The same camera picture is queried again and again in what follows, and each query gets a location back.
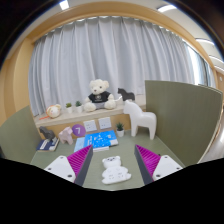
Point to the ceiling lights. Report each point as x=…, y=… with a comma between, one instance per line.
x=166, y=8

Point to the cream teddy bear black shirt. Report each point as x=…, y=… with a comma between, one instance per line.
x=99, y=87

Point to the green partition panel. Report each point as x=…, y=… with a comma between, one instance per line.
x=186, y=120
x=16, y=136

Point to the white wall socket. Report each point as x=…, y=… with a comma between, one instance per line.
x=104, y=123
x=90, y=126

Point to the pink horse figurine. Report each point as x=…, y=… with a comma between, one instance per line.
x=66, y=136

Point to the dark navy book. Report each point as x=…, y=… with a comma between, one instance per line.
x=45, y=145

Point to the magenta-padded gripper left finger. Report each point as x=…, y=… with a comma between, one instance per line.
x=56, y=166

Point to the small potted plant white pot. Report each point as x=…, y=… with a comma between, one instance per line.
x=69, y=109
x=78, y=108
x=120, y=133

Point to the large white horse figurine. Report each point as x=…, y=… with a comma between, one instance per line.
x=143, y=120

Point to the small cream and orange plush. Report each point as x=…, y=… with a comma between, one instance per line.
x=54, y=111

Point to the white bear-shaped power strip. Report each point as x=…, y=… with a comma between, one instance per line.
x=115, y=171

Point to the black horse figurine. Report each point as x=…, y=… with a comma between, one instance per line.
x=126, y=95

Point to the grey curtain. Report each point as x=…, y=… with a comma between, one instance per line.
x=100, y=50

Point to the dark grey horse figurine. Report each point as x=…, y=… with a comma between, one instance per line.
x=47, y=133

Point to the purple round number disc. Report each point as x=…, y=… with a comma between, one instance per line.
x=78, y=130

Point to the bright blue book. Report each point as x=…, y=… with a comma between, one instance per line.
x=101, y=138

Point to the wooden window ledge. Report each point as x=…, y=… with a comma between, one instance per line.
x=73, y=117

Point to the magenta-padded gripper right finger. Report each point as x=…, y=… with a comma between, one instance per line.
x=168, y=166

